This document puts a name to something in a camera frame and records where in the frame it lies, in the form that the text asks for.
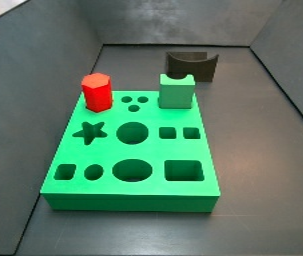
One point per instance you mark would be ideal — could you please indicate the green shape sorting board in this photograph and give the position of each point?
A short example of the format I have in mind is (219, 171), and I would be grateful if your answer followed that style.
(134, 158)

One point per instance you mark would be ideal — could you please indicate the light green notched block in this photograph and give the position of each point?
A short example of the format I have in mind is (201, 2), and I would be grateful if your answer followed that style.
(175, 92)

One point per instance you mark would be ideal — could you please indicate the red hexagonal peg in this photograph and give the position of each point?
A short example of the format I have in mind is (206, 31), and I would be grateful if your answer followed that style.
(98, 92)

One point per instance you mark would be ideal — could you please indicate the black curved cradle holder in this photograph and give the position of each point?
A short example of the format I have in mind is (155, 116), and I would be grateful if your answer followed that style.
(191, 63)

